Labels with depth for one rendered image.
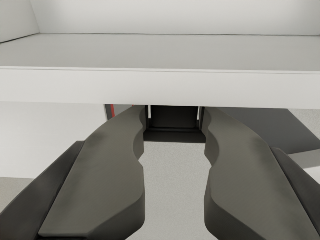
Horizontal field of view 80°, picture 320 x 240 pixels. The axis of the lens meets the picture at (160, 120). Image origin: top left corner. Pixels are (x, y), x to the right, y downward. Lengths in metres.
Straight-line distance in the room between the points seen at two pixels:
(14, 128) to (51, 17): 0.24
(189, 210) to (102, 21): 1.78
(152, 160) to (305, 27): 1.30
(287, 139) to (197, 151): 0.88
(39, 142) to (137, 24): 0.28
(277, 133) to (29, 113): 0.52
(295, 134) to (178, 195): 1.27
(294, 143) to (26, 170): 0.56
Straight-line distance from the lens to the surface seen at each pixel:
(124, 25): 0.18
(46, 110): 0.34
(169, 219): 1.99
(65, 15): 0.19
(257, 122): 0.59
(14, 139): 0.42
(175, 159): 1.40
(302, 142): 0.53
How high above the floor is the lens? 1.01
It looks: 58 degrees down
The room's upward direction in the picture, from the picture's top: 174 degrees counter-clockwise
